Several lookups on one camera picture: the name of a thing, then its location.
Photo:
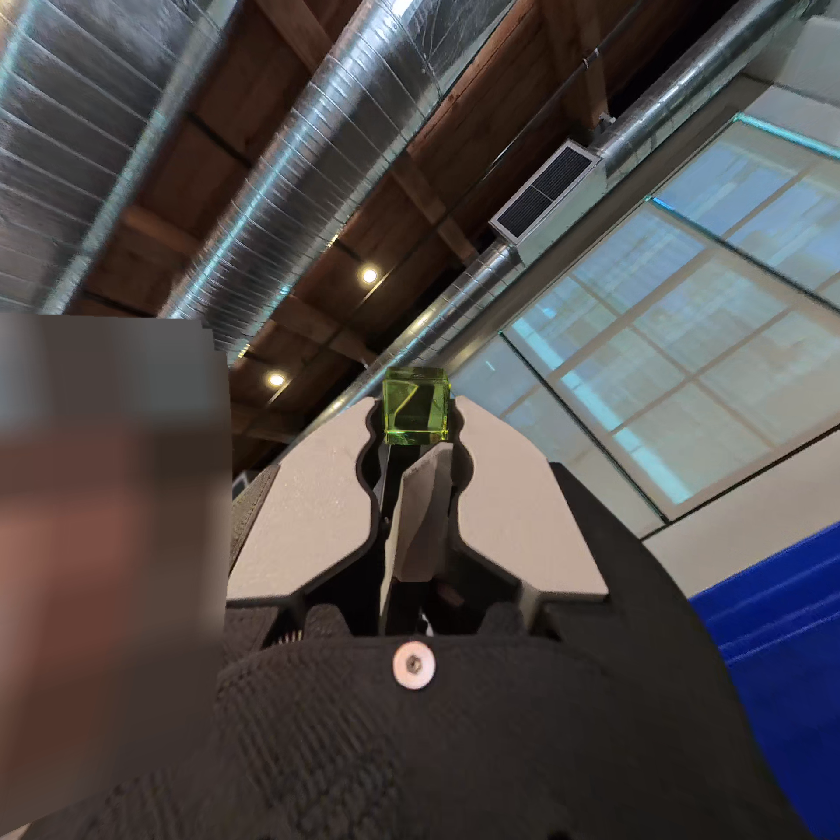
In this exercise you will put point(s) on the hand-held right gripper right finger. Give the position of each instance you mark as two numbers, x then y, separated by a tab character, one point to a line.
525	518

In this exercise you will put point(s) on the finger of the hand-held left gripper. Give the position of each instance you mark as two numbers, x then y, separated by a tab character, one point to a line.
420	518

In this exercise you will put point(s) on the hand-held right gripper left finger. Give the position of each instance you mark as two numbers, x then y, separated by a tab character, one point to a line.
308	512

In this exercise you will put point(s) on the transparent green cube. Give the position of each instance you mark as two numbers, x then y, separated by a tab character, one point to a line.
417	407

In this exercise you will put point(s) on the blue plastic bin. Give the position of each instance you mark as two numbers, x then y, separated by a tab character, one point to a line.
787	656

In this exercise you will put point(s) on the round ceiling light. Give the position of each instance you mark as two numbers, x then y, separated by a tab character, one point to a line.
276	379
369	275

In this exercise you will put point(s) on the large paned window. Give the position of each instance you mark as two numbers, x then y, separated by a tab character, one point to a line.
689	341

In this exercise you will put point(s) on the white air vent grille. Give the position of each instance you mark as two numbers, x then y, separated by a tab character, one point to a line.
544	190

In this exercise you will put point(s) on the medium silver air duct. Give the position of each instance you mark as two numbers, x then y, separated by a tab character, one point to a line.
315	151

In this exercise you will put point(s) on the large silver air duct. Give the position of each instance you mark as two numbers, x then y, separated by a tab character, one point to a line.
65	131

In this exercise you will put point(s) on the thin silver air duct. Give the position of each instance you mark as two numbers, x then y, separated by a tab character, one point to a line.
689	85

